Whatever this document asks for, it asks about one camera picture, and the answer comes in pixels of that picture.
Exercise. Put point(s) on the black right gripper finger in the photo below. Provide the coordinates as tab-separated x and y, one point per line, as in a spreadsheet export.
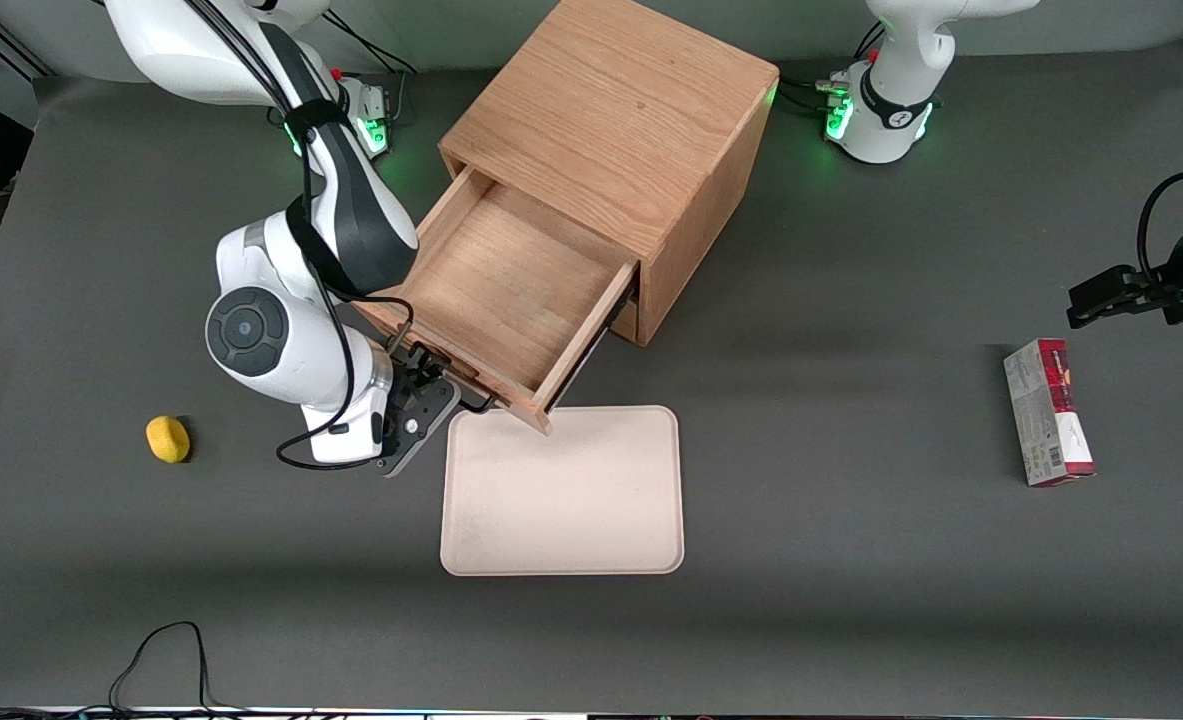
429	368

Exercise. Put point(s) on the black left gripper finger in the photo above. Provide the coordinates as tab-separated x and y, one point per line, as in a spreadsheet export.
1111	288
1116	311

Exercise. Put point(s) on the wooden drawer with scratched front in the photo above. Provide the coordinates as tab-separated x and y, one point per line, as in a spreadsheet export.
511	280

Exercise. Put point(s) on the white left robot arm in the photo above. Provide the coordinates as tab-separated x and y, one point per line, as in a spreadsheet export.
891	100

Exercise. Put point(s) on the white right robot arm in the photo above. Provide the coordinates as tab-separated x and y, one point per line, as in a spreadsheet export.
251	330

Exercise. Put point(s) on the oak wooden drawer cabinet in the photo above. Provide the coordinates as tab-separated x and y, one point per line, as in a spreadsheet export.
611	100

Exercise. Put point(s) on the grey and red carton box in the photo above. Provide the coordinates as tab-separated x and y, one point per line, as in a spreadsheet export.
1046	420

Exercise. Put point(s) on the yellow lemon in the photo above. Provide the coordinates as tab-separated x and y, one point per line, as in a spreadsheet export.
168	440

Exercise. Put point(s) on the beige plastic tray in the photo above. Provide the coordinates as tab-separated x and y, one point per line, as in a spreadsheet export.
561	500

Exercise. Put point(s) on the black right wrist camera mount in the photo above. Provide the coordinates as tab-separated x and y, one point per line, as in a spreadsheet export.
416	425

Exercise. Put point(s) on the aluminium frame rail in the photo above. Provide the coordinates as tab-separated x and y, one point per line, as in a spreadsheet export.
1	45

